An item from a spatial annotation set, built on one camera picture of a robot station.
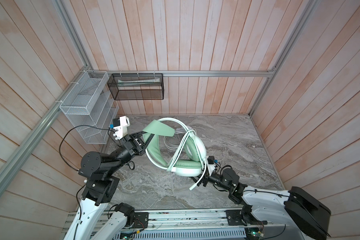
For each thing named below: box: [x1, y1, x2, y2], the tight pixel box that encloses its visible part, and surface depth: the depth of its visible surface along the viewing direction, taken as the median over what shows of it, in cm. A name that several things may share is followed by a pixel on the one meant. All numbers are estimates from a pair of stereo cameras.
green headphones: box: [142, 117, 207, 177], surface depth 48 cm
